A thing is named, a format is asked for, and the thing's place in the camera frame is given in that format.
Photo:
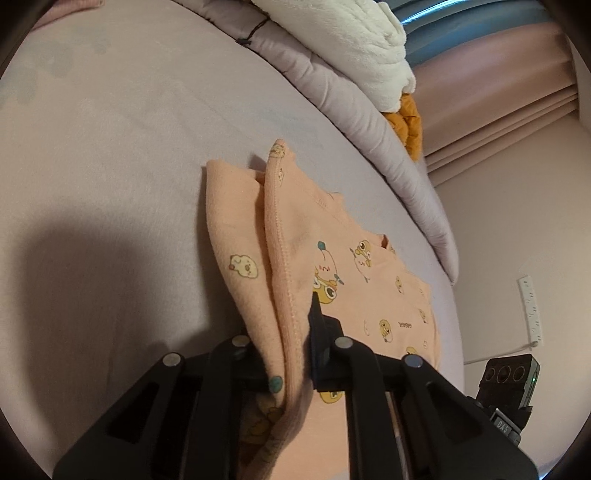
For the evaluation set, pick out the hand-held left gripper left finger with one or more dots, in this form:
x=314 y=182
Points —
x=226 y=369

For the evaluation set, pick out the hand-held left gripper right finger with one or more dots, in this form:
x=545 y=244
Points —
x=316 y=344

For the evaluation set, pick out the peach printed long-sleeve shirt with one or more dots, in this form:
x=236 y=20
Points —
x=378 y=295

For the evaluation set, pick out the white power strip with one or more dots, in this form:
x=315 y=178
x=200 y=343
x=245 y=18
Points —
x=530 y=309

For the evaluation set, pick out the lavender duvet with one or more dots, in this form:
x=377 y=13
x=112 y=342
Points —
x=369 y=154

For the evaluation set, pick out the lavender bed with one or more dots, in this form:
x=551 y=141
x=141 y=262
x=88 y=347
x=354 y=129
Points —
x=115 y=161

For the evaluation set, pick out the pink curtain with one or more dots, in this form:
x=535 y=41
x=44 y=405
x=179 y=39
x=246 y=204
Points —
x=498 y=115

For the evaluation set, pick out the white fluffy blanket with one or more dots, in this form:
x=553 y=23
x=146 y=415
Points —
x=351 y=41

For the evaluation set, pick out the blue curtain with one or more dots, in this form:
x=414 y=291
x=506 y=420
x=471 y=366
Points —
x=461 y=41

